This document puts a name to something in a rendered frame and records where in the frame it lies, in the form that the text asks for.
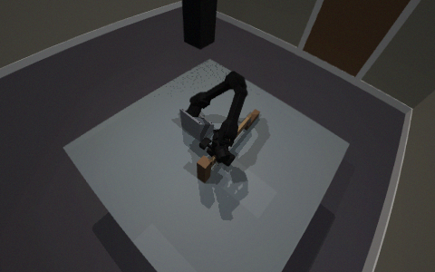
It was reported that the long brown wooden rail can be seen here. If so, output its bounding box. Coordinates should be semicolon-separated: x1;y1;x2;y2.
210;114;252;168

